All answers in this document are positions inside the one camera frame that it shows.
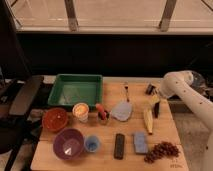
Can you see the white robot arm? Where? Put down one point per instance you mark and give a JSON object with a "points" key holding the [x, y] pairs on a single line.
{"points": [[181, 83]]}

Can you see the bunch of red grapes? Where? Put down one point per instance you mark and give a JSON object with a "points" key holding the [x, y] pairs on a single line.
{"points": [[160, 150]]}

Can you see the white paper cup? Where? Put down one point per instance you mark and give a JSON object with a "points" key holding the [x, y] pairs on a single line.
{"points": [[80, 111]]}

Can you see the blue sponge block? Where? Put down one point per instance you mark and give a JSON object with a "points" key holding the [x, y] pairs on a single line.
{"points": [[140, 143]]}

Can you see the black office chair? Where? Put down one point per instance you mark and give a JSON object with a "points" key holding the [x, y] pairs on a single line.
{"points": [[15, 126]]}

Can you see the black handled brush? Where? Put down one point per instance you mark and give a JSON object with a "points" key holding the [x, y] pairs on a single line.
{"points": [[151, 90]]}

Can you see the purple bowl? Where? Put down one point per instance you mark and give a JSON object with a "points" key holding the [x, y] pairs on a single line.
{"points": [[68, 144]]}

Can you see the black remote control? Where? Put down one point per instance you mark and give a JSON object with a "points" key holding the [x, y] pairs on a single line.
{"points": [[119, 146]]}

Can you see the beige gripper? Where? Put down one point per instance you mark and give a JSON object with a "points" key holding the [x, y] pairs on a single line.
{"points": [[154, 100]]}

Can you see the small blue cup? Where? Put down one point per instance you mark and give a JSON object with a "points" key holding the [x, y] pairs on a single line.
{"points": [[91, 144]]}

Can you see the red-brown bowl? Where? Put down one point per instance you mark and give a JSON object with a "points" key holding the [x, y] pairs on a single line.
{"points": [[55, 119]]}

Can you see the red-handled tool in cup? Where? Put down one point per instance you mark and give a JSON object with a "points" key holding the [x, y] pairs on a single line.
{"points": [[103, 115]]}

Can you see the green plastic tray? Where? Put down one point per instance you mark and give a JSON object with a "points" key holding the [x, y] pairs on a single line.
{"points": [[70, 89]]}

